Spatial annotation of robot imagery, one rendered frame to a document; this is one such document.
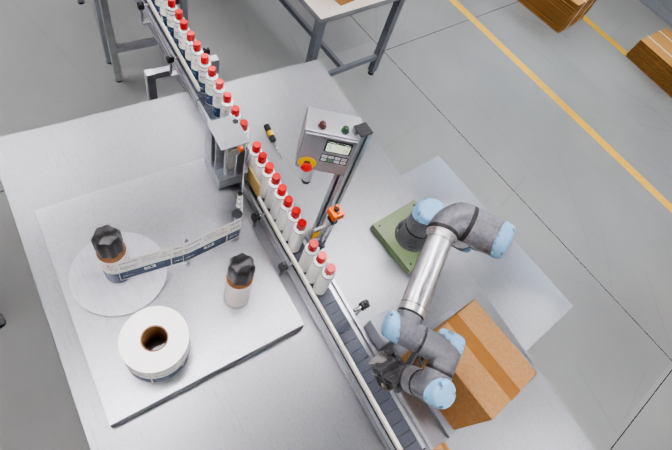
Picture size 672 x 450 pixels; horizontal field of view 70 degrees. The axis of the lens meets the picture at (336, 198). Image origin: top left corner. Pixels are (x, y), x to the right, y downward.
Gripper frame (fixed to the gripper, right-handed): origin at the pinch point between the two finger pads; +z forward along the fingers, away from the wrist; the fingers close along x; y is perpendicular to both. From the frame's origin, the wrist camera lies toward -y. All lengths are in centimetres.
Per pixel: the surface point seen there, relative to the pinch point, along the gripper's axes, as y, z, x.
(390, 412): -1.2, 7.9, 23.2
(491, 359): -31.0, -14.7, 13.1
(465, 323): -30.5, -8.1, 1.4
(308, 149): -1, 1, -70
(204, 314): 40, 37, -28
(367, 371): -1.1, 14.8, 9.8
